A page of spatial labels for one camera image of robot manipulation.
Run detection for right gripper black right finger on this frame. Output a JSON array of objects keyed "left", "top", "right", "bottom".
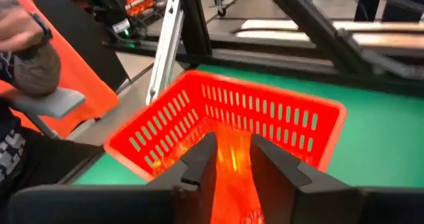
[{"left": 250, "top": 133, "right": 362, "bottom": 224}]

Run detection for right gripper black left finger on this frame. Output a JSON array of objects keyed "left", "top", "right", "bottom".
[{"left": 147, "top": 132, "right": 219, "bottom": 224}]

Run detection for person's forearm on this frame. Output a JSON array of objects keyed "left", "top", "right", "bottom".
[{"left": 11, "top": 43, "right": 62, "bottom": 97}]

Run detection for red plastic basket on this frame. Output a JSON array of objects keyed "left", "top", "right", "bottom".
[{"left": 103, "top": 70, "right": 348, "bottom": 224}]

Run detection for green table mat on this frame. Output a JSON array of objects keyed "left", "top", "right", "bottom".
[{"left": 71, "top": 64, "right": 424, "bottom": 189}]

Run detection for white metal bar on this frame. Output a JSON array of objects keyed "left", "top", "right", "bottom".
[{"left": 145, "top": 0, "right": 185, "bottom": 106}]

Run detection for person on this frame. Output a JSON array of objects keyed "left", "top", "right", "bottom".
[{"left": 0, "top": 97, "right": 105, "bottom": 198}]

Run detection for neighbouring wooden table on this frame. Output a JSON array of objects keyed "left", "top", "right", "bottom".
[{"left": 233, "top": 18, "right": 424, "bottom": 51}]

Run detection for orange fabric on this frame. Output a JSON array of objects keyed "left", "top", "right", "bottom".
[{"left": 0, "top": 0, "right": 120, "bottom": 139}]

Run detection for grey chair armrest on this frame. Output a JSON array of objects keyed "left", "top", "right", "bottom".
[{"left": 8, "top": 87, "right": 87, "bottom": 140}]

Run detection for black chair back panel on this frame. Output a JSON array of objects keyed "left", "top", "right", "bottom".
[{"left": 25, "top": 0, "right": 131, "bottom": 93}]

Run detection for black wristwatch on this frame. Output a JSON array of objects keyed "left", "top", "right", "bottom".
[{"left": 13, "top": 12, "right": 54, "bottom": 61}]

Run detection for person's hand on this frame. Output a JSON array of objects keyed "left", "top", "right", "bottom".
[{"left": 0, "top": 0, "right": 47, "bottom": 52}]

